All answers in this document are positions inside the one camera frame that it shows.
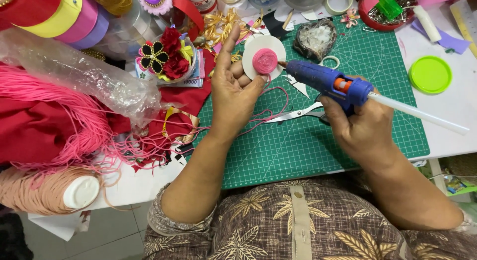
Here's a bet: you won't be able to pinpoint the black and gold flower brooch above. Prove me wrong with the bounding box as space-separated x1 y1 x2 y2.
139 40 170 74

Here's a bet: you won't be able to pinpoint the white glue bottle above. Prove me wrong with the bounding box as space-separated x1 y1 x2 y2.
182 0 218 15

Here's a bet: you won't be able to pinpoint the person's left hand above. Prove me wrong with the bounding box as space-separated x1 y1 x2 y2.
210 23 270 140

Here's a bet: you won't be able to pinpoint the gold mesh ribbon roll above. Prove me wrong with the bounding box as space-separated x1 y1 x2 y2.
90 0 133 17

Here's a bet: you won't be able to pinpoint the yellow ruler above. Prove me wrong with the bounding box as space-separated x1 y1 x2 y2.
449 0 477 60

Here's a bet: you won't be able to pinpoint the purple and pink rosette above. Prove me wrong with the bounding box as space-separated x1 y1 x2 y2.
137 0 175 16

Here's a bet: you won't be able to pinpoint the small white tape ring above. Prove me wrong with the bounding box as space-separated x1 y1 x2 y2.
319 55 341 70

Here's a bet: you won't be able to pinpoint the heap of items under table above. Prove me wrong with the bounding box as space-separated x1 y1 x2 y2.
417 155 477 212

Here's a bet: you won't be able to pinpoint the clear bowl of fabric flowers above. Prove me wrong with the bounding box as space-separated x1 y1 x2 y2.
135 26 198 84

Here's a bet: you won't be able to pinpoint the black paper piece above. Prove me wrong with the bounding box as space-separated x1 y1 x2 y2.
262 10 290 39

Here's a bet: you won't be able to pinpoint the blue hot glue gun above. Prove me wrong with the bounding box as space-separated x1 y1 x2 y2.
278 59 375 117

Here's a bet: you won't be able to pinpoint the clear plastic container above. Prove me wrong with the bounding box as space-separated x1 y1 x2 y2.
106 0 161 48

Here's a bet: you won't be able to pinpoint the red satin ribbon strip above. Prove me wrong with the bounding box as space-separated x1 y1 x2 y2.
172 0 205 42

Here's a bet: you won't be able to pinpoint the red bowl of clips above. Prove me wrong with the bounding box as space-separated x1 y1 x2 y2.
358 0 416 32

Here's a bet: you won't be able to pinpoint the green cutting mat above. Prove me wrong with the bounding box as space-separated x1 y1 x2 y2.
186 13 431 190

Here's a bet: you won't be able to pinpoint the wooden stick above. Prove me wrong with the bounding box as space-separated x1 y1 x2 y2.
282 8 295 30

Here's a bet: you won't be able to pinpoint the long white glue stick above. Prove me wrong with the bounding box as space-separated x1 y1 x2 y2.
367 91 470 136

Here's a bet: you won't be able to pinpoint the yellow ribbon roll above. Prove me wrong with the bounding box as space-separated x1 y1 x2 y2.
14 0 83 39

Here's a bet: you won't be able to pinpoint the red ribbon roll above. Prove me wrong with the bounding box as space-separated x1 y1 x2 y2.
0 0 63 31

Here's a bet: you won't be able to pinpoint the lavender ribbon roll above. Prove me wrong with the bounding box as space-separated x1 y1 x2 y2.
68 4 111 51

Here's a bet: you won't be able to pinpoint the short white glue stick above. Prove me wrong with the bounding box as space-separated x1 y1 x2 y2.
412 5 442 43

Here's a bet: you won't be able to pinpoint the large white tape roll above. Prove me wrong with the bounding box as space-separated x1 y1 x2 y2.
324 0 354 16

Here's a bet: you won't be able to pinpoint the crumpled clear plastic bag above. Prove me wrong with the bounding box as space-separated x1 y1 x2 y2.
0 27 163 129

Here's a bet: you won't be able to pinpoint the gold foil strip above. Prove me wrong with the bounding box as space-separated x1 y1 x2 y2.
161 106 201 145

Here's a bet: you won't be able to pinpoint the pink cord coil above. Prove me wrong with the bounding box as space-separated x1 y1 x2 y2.
238 48 290 138

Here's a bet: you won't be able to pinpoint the heart-shaped shell dish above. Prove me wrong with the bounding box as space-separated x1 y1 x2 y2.
292 18 338 62

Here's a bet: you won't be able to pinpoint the red fabric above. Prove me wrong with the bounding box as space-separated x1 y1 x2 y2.
0 48 218 173

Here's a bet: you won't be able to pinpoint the person's right hand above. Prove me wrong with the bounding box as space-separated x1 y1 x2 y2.
320 75 402 172

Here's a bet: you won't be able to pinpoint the bundle of pink cord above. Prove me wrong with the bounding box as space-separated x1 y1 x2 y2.
0 64 211 180

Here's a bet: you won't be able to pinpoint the white paper scrap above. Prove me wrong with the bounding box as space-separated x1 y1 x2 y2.
284 74 311 99

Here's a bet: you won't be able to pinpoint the brown leaf-patterned shirt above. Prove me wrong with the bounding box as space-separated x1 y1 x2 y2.
143 177 477 260

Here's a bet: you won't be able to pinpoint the gold curled ribbon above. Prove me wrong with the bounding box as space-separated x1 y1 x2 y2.
200 8 264 49

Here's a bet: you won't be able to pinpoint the pink ribbon roll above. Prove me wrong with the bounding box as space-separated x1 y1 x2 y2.
53 0 100 44

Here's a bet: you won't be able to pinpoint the small pink ribbon flower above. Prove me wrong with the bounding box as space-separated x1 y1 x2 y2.
339 8 361 29

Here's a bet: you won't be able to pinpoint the peach cord spool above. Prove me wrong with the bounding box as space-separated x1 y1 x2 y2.
0 166 101 217

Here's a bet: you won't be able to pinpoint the stack of banknotes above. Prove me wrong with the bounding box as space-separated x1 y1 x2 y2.
159 49 205 89

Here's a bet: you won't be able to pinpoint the white round cardboard disc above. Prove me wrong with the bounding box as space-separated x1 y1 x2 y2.
242 34 287 82

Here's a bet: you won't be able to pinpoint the silver scissors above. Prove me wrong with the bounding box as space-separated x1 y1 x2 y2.
264 100 331 126

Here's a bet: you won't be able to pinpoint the lime green round lid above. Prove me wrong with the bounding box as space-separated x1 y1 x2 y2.
408 55 453 95

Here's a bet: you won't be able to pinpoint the purple felt piece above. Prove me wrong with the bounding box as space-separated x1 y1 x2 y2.
411 19 472 55

